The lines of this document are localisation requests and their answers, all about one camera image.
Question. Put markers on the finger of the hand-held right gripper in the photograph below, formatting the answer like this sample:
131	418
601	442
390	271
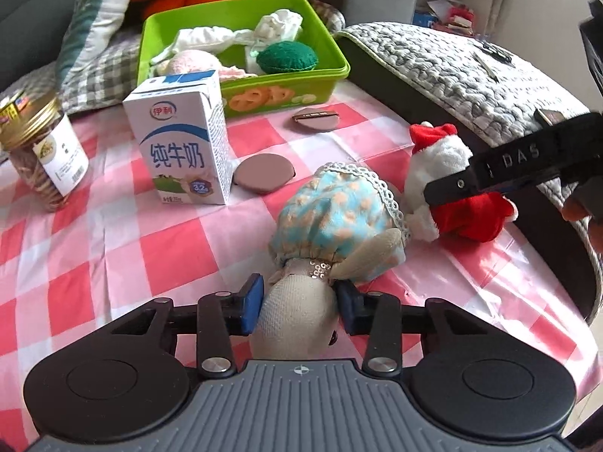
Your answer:
518	155

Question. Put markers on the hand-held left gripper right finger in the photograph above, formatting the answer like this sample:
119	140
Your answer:
346	310

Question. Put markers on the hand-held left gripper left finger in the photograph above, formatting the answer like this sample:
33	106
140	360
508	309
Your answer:
252	303

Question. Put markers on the white santa plush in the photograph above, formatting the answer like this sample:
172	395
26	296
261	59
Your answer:
443	160

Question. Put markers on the rag doll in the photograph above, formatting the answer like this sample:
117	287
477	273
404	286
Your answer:
329	207

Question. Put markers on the green plastic box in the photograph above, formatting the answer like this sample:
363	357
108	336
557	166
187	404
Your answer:
282	89

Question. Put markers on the pink knitted soft toy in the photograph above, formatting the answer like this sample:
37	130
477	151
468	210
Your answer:
193	61

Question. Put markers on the green felt cushion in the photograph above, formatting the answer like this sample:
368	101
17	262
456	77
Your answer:
287	56

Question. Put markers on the white glove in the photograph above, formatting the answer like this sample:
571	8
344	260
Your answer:
202	37

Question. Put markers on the white cloth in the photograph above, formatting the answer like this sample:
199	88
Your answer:
278	23

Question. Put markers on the person's right hand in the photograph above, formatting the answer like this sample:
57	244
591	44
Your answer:
575	209

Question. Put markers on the gold smartphone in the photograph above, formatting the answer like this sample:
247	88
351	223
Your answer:
549	116

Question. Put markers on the thin pen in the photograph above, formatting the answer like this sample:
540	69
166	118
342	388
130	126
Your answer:
485	65

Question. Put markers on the grey quilted cover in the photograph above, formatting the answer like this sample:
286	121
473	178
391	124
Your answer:
424	66

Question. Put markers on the brown round pad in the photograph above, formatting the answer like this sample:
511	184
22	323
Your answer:
264	174
315	125

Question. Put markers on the pink checked tablecloth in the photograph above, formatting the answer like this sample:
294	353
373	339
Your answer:
94	268

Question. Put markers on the blue box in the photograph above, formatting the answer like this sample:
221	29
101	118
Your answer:
424	20

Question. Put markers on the white milk carton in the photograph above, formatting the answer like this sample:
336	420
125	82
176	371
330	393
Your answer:
179	150

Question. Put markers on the small black printed bar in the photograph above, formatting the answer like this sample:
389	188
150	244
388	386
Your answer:
315	114

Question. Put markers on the glass cookie jar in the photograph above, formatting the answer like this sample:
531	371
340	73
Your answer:
47	160

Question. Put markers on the green and white pillow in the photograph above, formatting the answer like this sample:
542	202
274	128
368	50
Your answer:
94	19

